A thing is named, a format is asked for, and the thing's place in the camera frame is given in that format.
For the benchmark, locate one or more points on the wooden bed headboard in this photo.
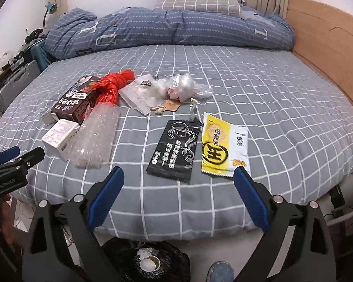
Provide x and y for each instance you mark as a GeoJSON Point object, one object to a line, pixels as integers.
{"type": "Point", "coordinates": [326, 41]}

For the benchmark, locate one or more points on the black trash bag bin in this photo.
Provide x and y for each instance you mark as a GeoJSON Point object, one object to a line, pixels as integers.
{"type": "Point", "coordinates": [173, 258]}

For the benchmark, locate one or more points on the brown paper tag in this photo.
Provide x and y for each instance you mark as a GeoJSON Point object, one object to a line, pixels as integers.
{"type": "Point", "coordinates": [170, 105]}

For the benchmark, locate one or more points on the blue striped quilt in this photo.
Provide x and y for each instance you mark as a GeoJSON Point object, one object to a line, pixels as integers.
{"type": "Point", "coordinates": [164, 29]}

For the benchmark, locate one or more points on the crumpled white tissue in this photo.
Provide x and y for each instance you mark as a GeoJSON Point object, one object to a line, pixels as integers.
{"type": "Point", "coordinates": [146, 252]}

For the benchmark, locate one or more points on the person's left hand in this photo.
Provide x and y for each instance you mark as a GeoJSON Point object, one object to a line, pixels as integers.
{"type": "Point", "coordinates": [1, 226]}

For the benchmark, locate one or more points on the brown cookie box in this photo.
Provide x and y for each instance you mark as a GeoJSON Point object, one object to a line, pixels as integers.
{"type": "Point", "coordinates": [73, 105]}

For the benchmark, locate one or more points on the white plastic appliance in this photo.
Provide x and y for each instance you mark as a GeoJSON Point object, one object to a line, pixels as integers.
{"type": "Point", "coordinates": [6, 60]}

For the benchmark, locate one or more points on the grey suitcase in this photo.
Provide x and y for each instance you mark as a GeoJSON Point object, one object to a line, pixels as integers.
{"type": "Point", "coordinates": [14, 85]}

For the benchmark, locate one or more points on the red plastic bag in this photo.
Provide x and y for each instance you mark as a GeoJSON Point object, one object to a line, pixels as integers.
{"type": "Point", "coordinates": [111, 85]}

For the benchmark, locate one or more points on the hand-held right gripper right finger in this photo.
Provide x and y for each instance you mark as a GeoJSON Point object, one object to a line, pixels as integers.
{"type": "Point", "coordinates": [250, 196]}

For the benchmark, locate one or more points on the clear plastic bag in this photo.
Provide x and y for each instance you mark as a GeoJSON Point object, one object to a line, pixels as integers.
{"type": "Point", "coordinates": [182, 86]}
{"type": "Point", "coordinates": [135, 97]}

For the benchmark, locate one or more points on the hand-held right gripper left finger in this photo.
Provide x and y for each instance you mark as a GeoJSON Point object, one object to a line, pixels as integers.
{"type": "Point", "coordinates": [106, 194]}

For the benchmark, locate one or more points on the yellow snack wrapper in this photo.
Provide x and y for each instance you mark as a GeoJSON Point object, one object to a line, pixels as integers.
{"type": "Point", "coordinates": [220, 147]}

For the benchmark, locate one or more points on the teal suitcase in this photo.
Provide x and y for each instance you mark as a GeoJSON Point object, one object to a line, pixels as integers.
{"type": "Point", "coordinates": [41, 55]}

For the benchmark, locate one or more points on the blue desk lamp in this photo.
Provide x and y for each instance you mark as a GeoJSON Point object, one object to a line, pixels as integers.
{"type": "Point", "coordinates": [50, 7]}

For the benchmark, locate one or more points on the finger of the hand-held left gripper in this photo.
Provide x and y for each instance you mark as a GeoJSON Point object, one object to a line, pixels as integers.
{"type": "Point", "coordinates": [6, 154]}
{"type": "Point", "coordinates": [32, 156]}

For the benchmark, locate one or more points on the round metal can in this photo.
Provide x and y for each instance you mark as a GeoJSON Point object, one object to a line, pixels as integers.
{"type": "Point", "coordinates": [149, 263]}

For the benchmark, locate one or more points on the grey checked bed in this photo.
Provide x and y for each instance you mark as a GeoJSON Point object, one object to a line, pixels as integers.
{"type": "Point", "coordinates": [253, 123]}

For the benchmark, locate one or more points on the grey checked pillow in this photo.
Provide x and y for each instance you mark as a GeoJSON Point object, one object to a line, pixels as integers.
{"type": "Point", "coordinates": [194, 1]}

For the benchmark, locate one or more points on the small white carton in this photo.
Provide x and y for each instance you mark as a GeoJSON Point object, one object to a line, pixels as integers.
{"type": "Point", "coordinates": [58, 136]}

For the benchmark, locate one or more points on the crumpled clear plastic bag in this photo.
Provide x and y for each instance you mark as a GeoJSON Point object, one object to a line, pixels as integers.
{"type": "Point", "coordinates": [182, 86]}

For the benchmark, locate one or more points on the blue fuzzy slipper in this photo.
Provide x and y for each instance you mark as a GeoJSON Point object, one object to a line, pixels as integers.
{"type": "Point", "coordinates": [221, 273]}

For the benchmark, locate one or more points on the black sachet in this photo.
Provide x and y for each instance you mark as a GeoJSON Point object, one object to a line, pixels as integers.
{"type": "Point", "coordinates": [173, 152]}

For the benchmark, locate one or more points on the clear bubble wrap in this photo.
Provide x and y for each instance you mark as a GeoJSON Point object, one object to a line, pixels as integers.
{"type": "Point", "coordinates": [94, 138]}

